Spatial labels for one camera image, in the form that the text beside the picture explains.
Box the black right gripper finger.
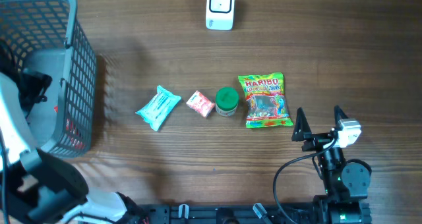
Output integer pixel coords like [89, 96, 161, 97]
[291, 107, 312, 142]
[334, 105, 349, 129]

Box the Haribo gummy worms bag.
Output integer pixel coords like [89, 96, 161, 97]
[238, 72, 293, 128]

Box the green lid jar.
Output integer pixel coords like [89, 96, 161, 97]
[216, 87, 239, 117]

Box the red white small box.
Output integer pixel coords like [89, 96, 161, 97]
[186, 90, 215, 118]

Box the teal wet wipes pack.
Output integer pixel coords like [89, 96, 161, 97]
[136, 86, 181, 131]

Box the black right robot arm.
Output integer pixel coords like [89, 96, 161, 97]
[291, 105, 372, 224]

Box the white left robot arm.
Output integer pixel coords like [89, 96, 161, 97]
[1, 74, 148, 223]

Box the white barcode scanner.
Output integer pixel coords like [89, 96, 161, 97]
[205, 0, 235, 31]

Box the grey plastic shopping basket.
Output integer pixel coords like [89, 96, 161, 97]
[1, 0, 97, 158]

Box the black camera cable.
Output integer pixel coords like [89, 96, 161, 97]
[272, 136, 339, 224]

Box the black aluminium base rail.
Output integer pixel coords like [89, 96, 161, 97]
[140, 202, 326, 224]

